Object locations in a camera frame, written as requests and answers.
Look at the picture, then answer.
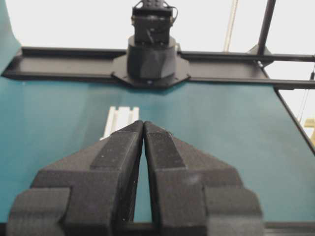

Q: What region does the black frame rail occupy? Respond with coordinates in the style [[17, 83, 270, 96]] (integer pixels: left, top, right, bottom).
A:
[[2, 47, 315, 90]]

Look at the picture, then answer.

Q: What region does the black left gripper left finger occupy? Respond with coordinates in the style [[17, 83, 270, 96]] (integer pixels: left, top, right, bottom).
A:
[[6, 120, 143, 236]]

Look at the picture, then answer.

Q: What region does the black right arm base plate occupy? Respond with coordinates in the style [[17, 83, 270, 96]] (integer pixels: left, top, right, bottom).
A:
[[112, 56, 190, 89]]

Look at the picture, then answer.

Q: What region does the silver aluminium extrusion rail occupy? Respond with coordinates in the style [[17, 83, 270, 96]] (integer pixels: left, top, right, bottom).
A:
[[99, 106, 140, 141]]

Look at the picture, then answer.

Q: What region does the black frame upright post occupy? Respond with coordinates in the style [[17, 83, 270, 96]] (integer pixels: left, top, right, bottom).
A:
[[257, 0, 276, 55]]

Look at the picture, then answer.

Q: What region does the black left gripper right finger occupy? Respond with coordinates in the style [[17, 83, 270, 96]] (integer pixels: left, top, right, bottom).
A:
[[144, 121, 263, 236]]

